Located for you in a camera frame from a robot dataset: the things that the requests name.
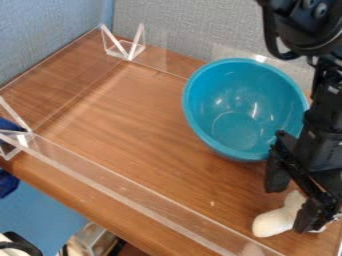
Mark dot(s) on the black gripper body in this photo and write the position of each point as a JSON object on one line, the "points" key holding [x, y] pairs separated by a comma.
{"points": [[313, 155]]}

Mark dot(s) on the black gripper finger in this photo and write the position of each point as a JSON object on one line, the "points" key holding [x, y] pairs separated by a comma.
{"points": [[317, 212], [277, 178]]}

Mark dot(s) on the white brown toy mushroom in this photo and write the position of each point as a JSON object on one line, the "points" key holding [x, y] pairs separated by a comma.
{"points": [[278, 220]]}

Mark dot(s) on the blue plastic bowl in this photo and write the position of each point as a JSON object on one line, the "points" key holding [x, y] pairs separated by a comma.
{"points": [[238, 101]]}

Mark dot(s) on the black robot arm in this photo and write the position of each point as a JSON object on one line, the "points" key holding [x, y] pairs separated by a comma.
{"points": [[304, 28]]}

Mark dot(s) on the clear acrylic back barrier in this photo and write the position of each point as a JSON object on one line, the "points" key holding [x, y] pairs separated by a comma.
{"points": [[151, 81]]}

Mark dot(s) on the clear acrylic barrier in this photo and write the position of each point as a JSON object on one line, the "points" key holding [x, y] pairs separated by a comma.
{"points": [[127, 207], [151, 81]]}

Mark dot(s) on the white box under table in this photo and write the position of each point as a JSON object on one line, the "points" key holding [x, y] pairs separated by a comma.
{"points": [[93, 241]]}

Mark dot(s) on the clear acrylic front barrier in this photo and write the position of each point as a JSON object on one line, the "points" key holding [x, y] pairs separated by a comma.
{"points": [[127, 207]]}

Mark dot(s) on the black white device corner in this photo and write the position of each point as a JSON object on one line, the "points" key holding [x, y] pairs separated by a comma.
{"points": [[14, 245]]}

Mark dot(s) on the clear acrylic corner bracket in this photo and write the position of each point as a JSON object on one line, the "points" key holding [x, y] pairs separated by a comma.
{"points": [[122, 48]]}

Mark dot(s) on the clear acrylic left bracket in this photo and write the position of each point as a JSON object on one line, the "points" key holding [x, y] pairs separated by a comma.
{"points": [[15, 131]]}

